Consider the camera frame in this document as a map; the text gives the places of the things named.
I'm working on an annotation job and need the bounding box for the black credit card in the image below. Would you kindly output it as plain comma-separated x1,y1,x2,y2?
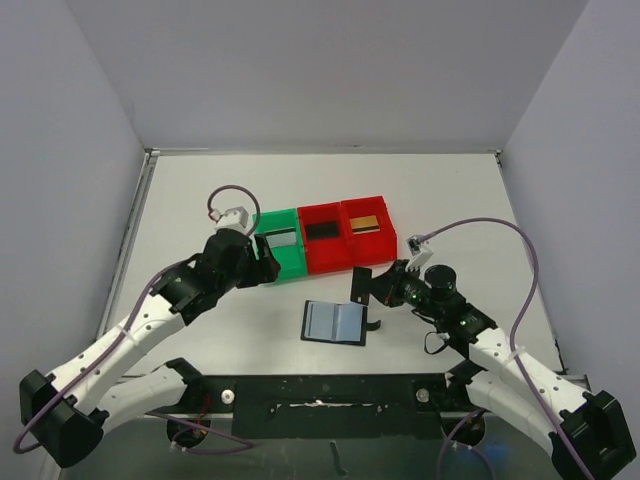
305,221,340,241
350,266,372,306

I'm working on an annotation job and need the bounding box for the silver credit card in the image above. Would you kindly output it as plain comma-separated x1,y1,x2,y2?
265,228,297,249

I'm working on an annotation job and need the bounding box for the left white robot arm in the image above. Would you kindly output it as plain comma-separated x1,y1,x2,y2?
13,228,281,468

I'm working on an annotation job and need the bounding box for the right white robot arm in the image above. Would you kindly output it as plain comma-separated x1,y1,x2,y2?
367,260,637,479

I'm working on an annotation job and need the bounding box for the gold credit card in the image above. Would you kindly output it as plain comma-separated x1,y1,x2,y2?
349,215,380,235

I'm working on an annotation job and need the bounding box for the green plastic bin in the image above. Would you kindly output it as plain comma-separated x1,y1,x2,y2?
256,208,308,281

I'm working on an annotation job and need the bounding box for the right red plastic bin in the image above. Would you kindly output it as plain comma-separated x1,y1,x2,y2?
341,196,398,266

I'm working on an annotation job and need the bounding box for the red plastic bin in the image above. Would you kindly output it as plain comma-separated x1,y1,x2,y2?
341,196,398,266
297,202,352,275

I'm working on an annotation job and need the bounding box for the middle red plastic bin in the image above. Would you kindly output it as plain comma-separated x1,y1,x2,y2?
297,202,352,275

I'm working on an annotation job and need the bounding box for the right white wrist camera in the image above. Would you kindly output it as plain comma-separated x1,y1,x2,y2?
406,235,434,272

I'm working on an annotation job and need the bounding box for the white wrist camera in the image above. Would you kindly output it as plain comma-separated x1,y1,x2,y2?
209,206,249,234
406,235,434,272

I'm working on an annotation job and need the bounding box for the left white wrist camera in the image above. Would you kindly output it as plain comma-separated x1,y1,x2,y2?
209,206,249,234

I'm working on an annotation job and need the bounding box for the aluminium frame rail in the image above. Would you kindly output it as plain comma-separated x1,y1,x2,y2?
556,374,591,396

